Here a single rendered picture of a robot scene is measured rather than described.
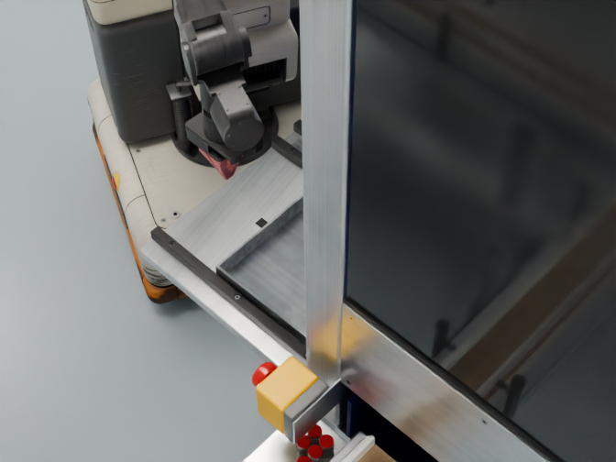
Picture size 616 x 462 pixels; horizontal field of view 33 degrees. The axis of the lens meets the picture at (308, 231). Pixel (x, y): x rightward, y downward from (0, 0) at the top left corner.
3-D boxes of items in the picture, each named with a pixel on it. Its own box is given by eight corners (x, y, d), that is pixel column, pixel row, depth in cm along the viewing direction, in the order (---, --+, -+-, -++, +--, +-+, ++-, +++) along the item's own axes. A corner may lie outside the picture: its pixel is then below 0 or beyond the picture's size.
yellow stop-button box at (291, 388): (329, 411, 147) (329, 385, 141) (293, 445, 143) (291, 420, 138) (291, 379, 150) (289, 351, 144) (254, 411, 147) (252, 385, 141)
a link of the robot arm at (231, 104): (240, 18, 139) (179, 38, 137) (271, 72, 132) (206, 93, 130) (249, 84, 148) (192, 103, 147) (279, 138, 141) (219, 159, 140)
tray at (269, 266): (482, 298, 168) (485, 285, 165) (376, 404, 156) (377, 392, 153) (324, 189, 182) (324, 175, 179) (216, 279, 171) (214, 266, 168)
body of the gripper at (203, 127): (232, 169, 148) (229, 131, 142) (184, 132, 153) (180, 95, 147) (265, 145, 151) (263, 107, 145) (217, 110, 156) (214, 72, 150)
